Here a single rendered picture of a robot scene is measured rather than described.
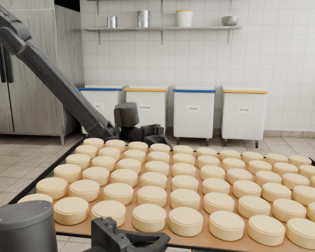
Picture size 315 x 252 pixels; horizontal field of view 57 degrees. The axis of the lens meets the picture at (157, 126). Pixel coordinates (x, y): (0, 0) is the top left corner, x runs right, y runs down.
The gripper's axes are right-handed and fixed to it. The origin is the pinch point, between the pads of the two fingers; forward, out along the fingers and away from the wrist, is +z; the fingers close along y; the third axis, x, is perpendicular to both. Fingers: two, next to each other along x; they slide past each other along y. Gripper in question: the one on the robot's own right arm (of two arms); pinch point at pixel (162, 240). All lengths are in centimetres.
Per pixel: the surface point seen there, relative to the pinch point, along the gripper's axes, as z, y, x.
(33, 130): 98, -83, 364
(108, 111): 180, -55, 311
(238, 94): 292, -20, 185
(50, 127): 114, -76, 346
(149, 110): 217, -49, 268
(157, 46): 265, 34, 313
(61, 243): 41, -101, 141
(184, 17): 270, 73, 267
